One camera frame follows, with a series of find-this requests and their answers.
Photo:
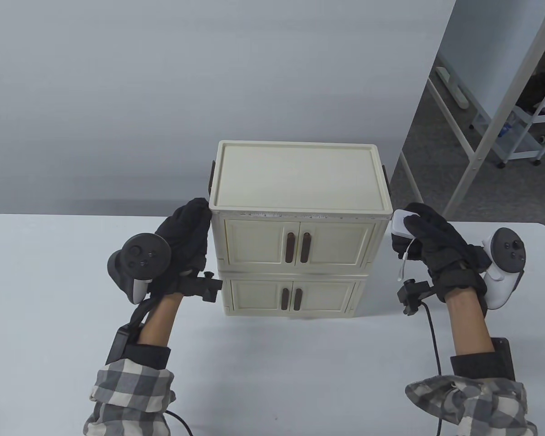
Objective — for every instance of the person's left hand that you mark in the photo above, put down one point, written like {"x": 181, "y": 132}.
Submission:
{"x": 188, "y": 236}

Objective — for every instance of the person's right hand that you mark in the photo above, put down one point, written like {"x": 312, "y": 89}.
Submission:
{"x": 445, "y": 254}

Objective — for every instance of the cream plastic cabinet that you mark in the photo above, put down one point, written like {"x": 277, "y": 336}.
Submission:
{"x": 295, "y": 177}

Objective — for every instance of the person's right forearm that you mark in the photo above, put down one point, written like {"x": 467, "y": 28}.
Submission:
{"x": 468, "y": 322}

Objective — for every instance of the person's left forearm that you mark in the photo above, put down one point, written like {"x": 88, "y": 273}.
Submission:
{"x": 159, "y": 322}

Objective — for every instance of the dark grey left controller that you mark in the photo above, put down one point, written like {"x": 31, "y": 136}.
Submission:
{"x": 141, "y": 256}

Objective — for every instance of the white right controller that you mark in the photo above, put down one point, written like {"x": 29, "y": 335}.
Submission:
{"x": 504, "y": 254}

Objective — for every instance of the white wheeled cart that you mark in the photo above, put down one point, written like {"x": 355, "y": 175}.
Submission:
{"x": 522, "y": 145}

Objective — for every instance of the white power strip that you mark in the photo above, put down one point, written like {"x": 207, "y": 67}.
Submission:
{"x": 454, "y": 88}

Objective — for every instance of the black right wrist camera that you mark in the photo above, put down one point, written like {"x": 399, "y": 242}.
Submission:
{"x": 413, "y": 295}

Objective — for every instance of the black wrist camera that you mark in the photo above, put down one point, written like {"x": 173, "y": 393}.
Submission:
{"x": 413, "y": 295}
{"x": 200, "y": 287}

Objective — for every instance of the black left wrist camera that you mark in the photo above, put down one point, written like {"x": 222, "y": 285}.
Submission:
{"x": 200, "y": 287}

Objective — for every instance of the white metal frame table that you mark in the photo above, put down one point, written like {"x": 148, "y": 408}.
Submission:
{"x": 481, "y": 156}

